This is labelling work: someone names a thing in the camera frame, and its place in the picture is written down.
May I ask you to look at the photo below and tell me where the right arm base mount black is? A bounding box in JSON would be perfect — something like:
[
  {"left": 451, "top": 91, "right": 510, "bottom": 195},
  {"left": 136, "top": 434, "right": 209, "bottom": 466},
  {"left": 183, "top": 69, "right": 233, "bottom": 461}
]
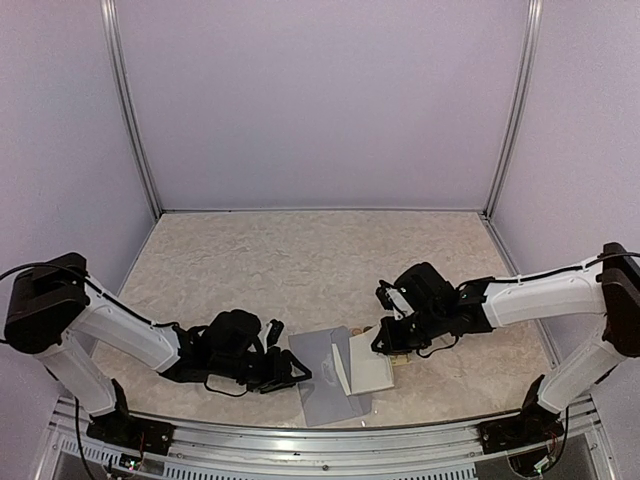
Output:
[{"left": 477, "top": 375, "right": 565, "bottom": 455}]

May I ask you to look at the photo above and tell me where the aluminium frame post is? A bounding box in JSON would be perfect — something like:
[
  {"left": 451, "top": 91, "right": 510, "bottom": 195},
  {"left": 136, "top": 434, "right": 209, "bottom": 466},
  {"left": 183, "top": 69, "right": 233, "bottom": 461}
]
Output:
[
  {"left": 100, "top": 0, "right": 164, "bottom": 222},
  {"left": 482, "top": 0, "right": 544, "bottom": 223}
]

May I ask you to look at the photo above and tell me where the right aluminium frame post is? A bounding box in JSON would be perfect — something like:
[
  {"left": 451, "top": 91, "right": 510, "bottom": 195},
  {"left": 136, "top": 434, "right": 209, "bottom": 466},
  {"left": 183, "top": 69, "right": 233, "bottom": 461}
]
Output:
[{"left": 482, "top": 0, "right": 544, "bottom": 223}]

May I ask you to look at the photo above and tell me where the brown sticker sheet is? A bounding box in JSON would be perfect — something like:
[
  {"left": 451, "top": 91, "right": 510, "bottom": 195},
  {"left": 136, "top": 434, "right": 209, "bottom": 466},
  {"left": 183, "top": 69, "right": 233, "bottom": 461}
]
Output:
[{"left": 350, "top": 326, "right": 410, "bottom": 367}]

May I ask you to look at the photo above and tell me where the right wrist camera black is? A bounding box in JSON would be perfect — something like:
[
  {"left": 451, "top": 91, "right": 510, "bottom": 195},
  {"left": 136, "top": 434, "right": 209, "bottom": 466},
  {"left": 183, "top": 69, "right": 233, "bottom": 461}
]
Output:
[{"left": 375, "top": 280, "right": 400, "bottom": 312}]

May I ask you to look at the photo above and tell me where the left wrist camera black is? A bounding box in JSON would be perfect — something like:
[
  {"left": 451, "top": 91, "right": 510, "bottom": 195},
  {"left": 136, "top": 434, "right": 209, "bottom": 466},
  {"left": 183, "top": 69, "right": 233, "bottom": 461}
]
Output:
[{"left": 264, "top": 319, "right": 284, "bottom": 349}]

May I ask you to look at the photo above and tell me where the black left camera cable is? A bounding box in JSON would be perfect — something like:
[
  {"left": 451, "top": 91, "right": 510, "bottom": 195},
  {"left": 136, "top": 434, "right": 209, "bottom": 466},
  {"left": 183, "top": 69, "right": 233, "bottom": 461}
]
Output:
[{"left": 203, "top": 372, "right": 251, "bottom": 397}]

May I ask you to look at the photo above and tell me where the black camera cable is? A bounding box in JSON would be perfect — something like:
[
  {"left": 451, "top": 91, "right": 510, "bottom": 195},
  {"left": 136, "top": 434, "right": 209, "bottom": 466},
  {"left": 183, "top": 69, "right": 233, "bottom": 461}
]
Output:
[
  {"left": 203, "top": 372, "right": 251, "bottom": 397},
  {"left": 417, "top": 332, "right": 461, "bottom": 359}
]

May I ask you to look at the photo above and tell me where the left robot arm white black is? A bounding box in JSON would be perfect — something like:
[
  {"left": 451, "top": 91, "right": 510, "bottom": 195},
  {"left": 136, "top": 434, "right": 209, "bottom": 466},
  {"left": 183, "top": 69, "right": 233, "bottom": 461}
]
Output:
[{"left": 1, "top": 252, "right": 312, "bottom": 445}]

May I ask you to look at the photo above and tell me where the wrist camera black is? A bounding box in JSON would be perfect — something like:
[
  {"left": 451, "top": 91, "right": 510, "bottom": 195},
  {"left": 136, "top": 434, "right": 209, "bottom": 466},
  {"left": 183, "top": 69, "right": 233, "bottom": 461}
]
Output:
[
  {"left": 264, "top": 319, "right": 284, "bottom": 349},
  {"left": 375, "top": 280, "right": 400, "bottom": 312}
]

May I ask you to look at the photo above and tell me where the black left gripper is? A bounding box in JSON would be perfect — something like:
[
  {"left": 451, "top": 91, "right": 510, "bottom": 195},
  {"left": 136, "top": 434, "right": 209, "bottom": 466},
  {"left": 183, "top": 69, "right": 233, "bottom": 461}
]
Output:
[{"left": 212, "top": 346, "right": 312, "bottom": 395}]

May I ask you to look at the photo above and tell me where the left aluminium frame post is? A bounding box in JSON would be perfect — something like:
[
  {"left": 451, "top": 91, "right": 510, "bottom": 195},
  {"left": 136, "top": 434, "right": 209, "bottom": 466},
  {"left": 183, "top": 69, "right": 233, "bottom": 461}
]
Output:
[{"left": 100, "top": 0, "right": 164, "bottom": 222}]

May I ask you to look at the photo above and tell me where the front aluminium rail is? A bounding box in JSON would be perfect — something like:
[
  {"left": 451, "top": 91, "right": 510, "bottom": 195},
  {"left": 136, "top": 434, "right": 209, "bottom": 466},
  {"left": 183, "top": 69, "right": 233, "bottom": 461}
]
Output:
[{"left": 47, "top": 409, "right": 616, "bottom": 480}]

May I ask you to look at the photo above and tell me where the grey envelope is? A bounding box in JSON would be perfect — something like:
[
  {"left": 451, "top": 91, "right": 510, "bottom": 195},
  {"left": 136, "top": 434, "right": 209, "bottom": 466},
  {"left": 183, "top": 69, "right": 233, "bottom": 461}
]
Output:
[{"left": 288, "top": 326, "right": 372, "bottom": 427}]

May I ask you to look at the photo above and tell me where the black right camera cable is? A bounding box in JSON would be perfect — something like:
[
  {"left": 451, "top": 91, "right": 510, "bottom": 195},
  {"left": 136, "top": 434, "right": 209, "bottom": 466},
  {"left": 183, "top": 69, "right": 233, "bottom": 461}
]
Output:
[{"left": 417, "top": 332, "right": 461, "bottom": 359}]

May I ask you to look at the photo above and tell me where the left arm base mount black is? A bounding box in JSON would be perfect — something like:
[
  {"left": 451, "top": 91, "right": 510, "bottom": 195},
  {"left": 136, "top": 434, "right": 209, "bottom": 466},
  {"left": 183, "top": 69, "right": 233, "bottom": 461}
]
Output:
[{"left": 86, "top": 379, "right": 175, "bottom": 456}]

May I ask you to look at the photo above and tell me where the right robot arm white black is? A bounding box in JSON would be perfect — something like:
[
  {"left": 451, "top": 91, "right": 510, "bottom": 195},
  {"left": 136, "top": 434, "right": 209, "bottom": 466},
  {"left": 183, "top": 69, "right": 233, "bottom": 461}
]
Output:
[{"left": 371, "top": 242, "right": 639, "bottom": 444}]

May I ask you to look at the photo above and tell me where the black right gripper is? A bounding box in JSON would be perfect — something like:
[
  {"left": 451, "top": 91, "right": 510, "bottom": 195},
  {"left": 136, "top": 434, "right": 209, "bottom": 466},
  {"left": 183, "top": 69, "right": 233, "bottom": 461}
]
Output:
[{"left": 372, "top": 305, "right": 447, "bottom": 355}]

